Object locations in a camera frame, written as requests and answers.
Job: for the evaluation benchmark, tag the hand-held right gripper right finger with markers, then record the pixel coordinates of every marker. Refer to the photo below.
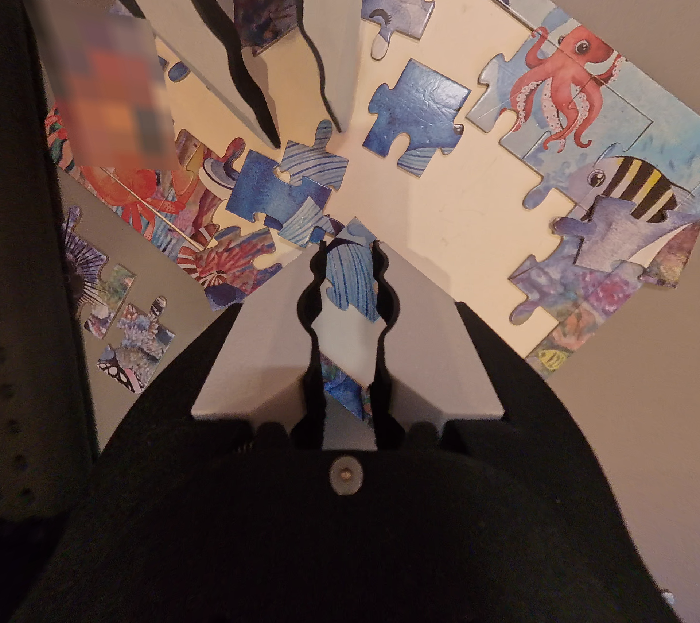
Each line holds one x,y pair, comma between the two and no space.
437,360

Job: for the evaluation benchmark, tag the striped puzzle piece with tail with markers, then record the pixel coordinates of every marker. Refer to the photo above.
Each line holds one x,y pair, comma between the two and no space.
178,70

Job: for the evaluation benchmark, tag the crab claw puzzle piece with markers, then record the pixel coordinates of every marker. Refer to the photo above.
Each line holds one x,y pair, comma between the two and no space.
219,169

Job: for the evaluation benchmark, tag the striped purple puzzle piece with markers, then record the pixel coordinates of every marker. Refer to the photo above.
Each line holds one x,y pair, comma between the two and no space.
612,234

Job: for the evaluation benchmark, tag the pale blue octopus puzzle piece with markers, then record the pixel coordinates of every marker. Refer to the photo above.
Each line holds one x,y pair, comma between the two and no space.
618,130

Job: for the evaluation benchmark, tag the blue watercolour puzzle piece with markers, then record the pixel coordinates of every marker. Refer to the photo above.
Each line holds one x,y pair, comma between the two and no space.
262,191

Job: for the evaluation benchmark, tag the purple urchin puzzle piece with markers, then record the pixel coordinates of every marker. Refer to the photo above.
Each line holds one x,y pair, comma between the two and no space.
82,262

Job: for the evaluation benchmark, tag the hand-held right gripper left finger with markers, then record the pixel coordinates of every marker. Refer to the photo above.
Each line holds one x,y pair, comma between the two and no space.
262,360

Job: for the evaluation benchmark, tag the octopus arms puzzle piece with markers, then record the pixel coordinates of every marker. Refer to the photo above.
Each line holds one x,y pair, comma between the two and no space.
503,87

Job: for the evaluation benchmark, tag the striped fish puzzle piece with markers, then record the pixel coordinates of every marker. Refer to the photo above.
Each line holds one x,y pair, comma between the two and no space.
640,185

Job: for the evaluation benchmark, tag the sea print puzzle tray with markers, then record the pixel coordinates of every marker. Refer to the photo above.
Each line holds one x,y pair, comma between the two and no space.
481,196

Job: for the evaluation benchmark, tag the dark blue puzzle piece with eye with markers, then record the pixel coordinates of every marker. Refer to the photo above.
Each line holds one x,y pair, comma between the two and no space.
415,108

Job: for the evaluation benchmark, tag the orange crab puzzle piece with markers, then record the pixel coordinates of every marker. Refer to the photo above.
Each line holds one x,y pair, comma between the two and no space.
136,196

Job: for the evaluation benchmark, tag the purple pink coral puzzle piece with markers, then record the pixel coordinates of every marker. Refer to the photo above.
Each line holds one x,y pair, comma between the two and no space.
552,284

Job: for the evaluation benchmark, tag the coral and purple puzzle piece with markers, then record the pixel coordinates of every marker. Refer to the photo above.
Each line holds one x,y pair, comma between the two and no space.
268,4

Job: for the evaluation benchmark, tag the pale striped puzzle piece with fin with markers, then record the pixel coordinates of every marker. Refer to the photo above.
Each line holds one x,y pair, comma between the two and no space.
350,273

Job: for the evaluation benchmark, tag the grey brown triangle puzzle piece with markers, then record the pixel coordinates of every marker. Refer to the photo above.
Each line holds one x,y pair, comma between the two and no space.
678,262

